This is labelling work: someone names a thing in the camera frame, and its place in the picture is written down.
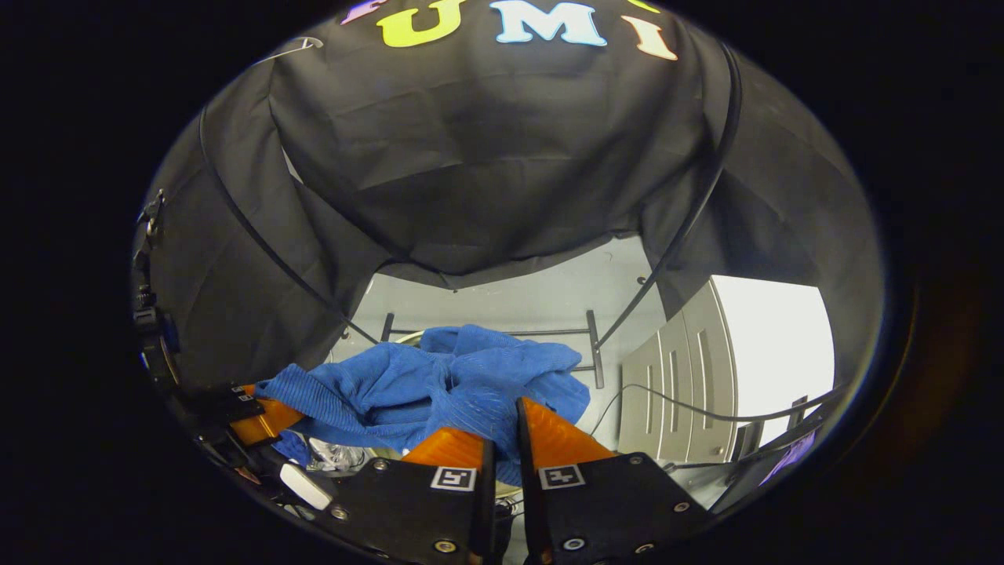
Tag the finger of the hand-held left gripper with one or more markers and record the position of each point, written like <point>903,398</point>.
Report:
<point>263,424</point>

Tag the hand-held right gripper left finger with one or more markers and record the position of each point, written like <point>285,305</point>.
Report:
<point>485,502</point>

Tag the white clothes hanger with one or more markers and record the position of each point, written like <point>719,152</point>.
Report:
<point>302,44</point>

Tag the black metal clothes rack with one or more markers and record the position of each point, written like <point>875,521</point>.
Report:
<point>596,353</point>

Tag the white drawer cabinet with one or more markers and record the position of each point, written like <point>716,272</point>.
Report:
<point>776,345</point>

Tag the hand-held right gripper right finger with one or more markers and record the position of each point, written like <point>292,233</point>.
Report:
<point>529,502</point>

